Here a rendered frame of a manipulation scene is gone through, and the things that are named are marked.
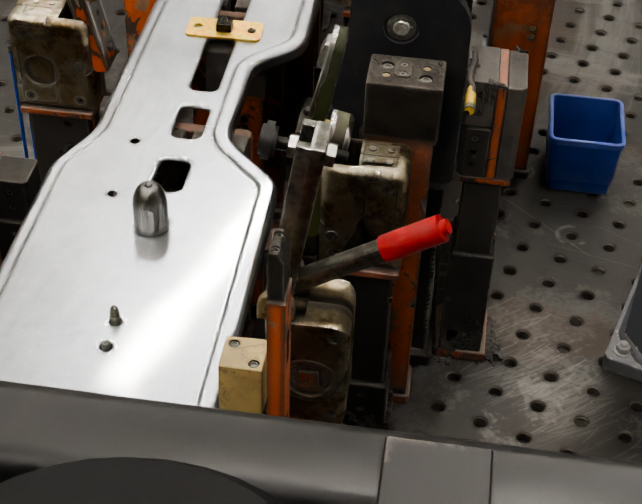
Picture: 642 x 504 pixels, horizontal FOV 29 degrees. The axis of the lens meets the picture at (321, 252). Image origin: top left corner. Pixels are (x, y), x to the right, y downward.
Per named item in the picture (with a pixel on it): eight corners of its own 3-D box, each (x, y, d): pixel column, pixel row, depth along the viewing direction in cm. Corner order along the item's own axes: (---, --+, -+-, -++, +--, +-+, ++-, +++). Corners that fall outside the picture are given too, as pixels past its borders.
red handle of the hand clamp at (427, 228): (269, 262, 101) (443, 197, 94) (284, 281, 102) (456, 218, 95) (260, 298, 98) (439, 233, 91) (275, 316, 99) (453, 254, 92)
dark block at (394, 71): (350, 364, 143) (371, 50, 115) (411, 372, 143) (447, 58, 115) (345, 397, 140) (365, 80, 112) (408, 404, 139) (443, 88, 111)
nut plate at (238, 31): (184, 35, 139) (183, 26, 138) (191, 18, 142) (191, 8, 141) (259, 43, 138) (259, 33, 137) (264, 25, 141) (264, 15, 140)
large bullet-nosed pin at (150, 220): (140, 225, 117) (135, 169, 113) (173, 229, 117) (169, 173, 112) (131, 247, 115) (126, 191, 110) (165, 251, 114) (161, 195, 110)
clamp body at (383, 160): (306, 390, 141) (315, 117, 116) (408, 402, 140) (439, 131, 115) (293, 453, 134) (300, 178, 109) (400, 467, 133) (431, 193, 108)
